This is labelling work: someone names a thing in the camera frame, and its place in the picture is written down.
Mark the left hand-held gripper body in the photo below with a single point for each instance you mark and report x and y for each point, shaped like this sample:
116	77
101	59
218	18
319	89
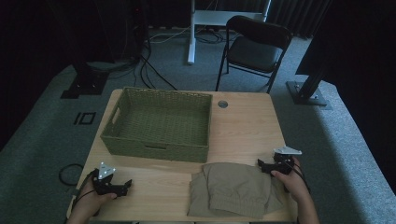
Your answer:
104	183

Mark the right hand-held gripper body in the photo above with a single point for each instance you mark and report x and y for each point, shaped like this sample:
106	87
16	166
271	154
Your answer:
285	160

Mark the khaki pants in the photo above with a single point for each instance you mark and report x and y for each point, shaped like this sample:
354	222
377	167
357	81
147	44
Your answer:
236	189

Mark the green woven basket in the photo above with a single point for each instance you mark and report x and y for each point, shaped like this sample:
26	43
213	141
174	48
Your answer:
162	124

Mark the person's left hand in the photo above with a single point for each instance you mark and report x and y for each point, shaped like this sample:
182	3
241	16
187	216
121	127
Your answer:
90	200

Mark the person's right hand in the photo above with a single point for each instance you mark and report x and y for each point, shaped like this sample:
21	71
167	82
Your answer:
291	182

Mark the black folding chair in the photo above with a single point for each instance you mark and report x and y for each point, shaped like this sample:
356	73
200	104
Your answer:
258	53

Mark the dark curtain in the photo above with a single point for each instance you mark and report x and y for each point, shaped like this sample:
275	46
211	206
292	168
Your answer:
299	15

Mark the black stand with base plate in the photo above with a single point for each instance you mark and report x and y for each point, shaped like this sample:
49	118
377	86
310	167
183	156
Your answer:
306	95
85	85

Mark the white metal desk frame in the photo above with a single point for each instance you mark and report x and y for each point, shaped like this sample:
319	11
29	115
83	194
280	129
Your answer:
193	37

